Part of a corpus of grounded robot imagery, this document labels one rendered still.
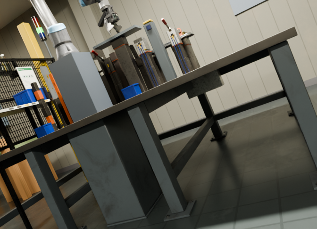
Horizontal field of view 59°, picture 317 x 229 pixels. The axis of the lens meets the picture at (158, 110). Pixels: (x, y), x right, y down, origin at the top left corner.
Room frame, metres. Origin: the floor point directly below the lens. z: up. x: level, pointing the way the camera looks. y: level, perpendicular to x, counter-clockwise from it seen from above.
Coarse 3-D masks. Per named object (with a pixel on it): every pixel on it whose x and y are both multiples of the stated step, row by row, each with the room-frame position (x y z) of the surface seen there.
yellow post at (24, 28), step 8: (24, 24) 3.26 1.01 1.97; (24, 32) 3.26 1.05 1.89; (32, 32) 3.33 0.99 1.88; (24, 40) 3.27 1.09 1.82; (32, 40) 3.27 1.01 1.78; (32, 48) 3.26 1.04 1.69; (32, 56) 3.27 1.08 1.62; (40, 56) 3.28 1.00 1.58; (40, 64) 3.25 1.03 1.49; (40, 72) 3.27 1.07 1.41
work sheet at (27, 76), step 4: (16, 68) 2.82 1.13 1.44; (20, 68) 2.87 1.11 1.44; (24, 68) 2.92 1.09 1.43; (28, 68) 2.98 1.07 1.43; (32, 68) 3.03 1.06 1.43; (20, 72) 2.85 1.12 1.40; (24, 72) 2.90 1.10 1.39; (28, 72) 2.95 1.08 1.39; (32, 72) 3.00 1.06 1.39; (20, 76) 2.83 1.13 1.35; (24, 76) 2.87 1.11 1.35; (28, 76) 2.93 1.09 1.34; (32, 76) 2.98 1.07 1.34; (24, 80) 2.85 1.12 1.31; (28, 80) 2.91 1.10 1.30; (32, 80) 2.96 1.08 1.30; (36, 80) 3.01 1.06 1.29; (24, 84) 2.83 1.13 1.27; (28, 84) 2.88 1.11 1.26; (28, 88) 2.86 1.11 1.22
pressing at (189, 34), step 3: (186, 33) 2.18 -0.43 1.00; (189, 33) 2.18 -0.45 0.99; (192, 33) 2.29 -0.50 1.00; (180, 36) 2.20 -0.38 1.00; (183, 36) 2.19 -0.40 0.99; (186, 36) 2.32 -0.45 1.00; (189, 36) 2.36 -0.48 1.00; (168, 42) 2.23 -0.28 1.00; (165, 45) 2.24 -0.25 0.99; (168, 45) 2.39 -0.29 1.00; (165, 48) 2.44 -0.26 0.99; (153, 51) 2.36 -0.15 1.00; (153, 54) 2.48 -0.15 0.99; (141, 57) 2.42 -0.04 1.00; (135, 60) 2.42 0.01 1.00; (102, 75) 2.50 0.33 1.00; (57, 96) 2.61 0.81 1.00
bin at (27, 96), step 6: (24, 90) 2.54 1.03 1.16; (30, 90) 2.58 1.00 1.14; (42, 90) 2.76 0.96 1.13; (18, 96) 2.56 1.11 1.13; (24, 96) 2.55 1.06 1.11; (30, 96) 2.55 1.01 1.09; (48, 96) 2.81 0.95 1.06; (18, 102) 2.56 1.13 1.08; (24, 102) 2.56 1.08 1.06; (30, 102) 2.54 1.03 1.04
